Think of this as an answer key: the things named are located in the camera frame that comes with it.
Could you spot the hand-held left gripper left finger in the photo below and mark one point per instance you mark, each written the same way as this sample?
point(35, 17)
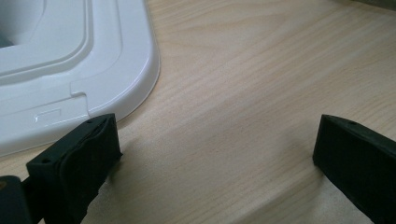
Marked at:
point(77, 168)

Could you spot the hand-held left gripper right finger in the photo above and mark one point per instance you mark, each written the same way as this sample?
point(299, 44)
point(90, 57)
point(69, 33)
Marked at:
point(361, 155)

